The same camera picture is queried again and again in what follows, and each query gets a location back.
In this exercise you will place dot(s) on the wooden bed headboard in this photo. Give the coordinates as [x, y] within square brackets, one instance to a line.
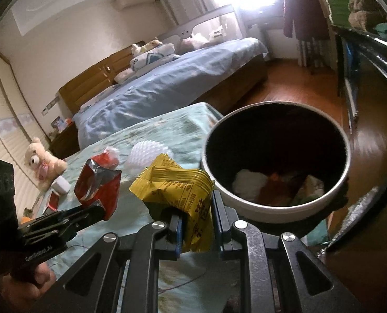
[92, 78]

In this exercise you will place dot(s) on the grey bed guard rail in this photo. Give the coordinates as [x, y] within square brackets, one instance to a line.
[196, 18]

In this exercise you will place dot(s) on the small red white carton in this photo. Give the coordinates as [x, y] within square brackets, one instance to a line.
[51, 201]

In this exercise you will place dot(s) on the dark red coat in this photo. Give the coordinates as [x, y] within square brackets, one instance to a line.
[303, 9]

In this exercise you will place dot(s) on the folded white blue quilt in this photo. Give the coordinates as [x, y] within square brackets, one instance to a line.
[151, 57]

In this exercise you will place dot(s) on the red torn carton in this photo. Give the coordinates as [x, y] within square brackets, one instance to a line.
[95, 182]

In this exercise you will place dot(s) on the bed with blue sheet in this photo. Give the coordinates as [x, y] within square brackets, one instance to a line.
[154, 88]

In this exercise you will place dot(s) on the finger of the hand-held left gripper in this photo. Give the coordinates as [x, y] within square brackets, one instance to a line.
[54, 217]
[82, 224]

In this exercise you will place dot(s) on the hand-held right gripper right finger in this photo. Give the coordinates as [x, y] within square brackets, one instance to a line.
[218, 215]

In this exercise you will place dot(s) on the pink plush toy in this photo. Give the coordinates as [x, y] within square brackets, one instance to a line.
[195, 40]

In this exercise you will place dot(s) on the cream lying plush toy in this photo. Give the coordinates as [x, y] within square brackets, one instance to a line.
[152, 43]

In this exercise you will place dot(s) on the cream sliding wardrobe doors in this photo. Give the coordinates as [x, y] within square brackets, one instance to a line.
[7, 120]

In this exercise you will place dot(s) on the white trash bin black liner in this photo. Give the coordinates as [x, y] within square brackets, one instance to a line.
[278, 213]

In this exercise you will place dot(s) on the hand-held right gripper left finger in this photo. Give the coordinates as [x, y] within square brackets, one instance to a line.
[179, 234]

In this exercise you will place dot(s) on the small photo frame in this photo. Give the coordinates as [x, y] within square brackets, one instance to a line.
[59, 123]

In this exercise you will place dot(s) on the pinkish plastic bag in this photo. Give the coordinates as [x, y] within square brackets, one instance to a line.
[107, 159]

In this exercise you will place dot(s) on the white air conditioner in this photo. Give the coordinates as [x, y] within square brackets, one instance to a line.
[134, 0]

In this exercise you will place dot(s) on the wall switch panel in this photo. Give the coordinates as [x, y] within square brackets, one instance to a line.
[50, 106]

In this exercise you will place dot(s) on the yellow snack wrapper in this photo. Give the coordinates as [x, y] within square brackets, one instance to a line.
[174, 186]

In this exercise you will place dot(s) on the white foam fruit net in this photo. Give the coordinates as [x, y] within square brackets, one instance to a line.
[144, 156]

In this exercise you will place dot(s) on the wooden nightstand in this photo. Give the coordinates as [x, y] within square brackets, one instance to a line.
[63, 140]

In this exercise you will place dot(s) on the white plush dog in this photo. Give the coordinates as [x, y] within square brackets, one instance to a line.
[136, 49]

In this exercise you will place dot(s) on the brown plush toy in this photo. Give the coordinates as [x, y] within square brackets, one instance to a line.
[365, 9]

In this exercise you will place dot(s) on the small pink pillow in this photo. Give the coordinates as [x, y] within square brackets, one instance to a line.
[125, 75]

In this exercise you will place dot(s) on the black television cabinet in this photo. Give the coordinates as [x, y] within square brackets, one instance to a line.
[369, 58]

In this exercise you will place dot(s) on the flat patterned pillow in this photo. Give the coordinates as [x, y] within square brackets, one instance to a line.
[97, 99]

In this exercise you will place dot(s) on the person's left hand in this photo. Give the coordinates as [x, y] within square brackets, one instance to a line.
[38, 280]

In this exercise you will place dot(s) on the white radiator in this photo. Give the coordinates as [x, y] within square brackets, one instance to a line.
[311, 52]

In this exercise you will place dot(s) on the cream teddy bear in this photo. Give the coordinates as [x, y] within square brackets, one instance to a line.
[38, 160]

